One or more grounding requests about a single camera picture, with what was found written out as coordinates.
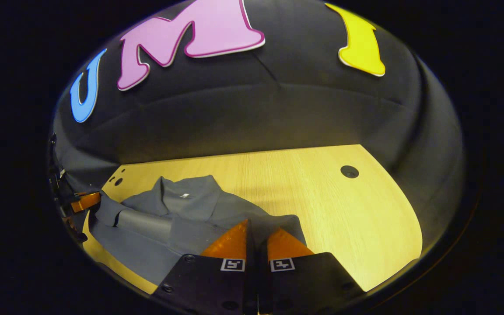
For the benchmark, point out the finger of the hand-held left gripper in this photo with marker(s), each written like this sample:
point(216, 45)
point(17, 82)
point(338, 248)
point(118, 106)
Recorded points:
point(86, 202)

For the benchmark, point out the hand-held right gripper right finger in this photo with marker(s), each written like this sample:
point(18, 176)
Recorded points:
point(313, 284)

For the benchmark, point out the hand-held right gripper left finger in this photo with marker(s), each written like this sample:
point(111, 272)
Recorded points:
point(208, 284)

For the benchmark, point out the grey polo shirt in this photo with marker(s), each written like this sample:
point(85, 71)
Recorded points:
point(182, 218)

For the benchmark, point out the black backdrop cloth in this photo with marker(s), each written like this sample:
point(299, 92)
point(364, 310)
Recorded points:
point(278, 113)

